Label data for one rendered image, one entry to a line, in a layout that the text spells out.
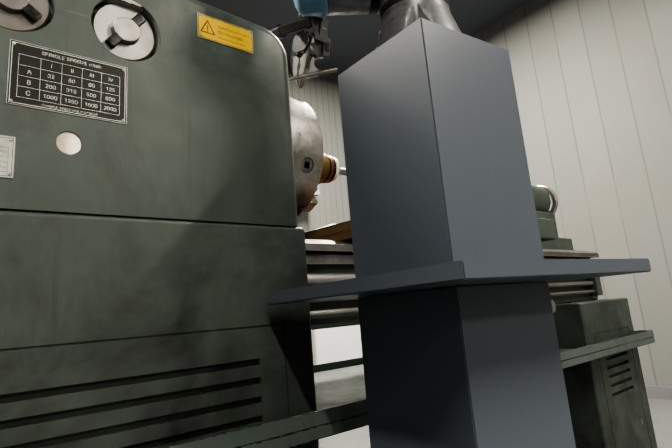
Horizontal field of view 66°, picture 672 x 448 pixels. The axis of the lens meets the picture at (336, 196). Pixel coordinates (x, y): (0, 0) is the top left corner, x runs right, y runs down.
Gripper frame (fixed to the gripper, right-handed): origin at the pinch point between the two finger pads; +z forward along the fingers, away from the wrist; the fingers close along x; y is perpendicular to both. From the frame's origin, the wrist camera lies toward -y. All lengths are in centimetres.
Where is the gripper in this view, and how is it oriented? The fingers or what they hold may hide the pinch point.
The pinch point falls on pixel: (298, 82)
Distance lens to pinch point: 146.9
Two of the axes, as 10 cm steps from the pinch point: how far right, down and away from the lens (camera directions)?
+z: -0.9, 10.0, -0.3
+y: 7.5, 0.9, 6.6
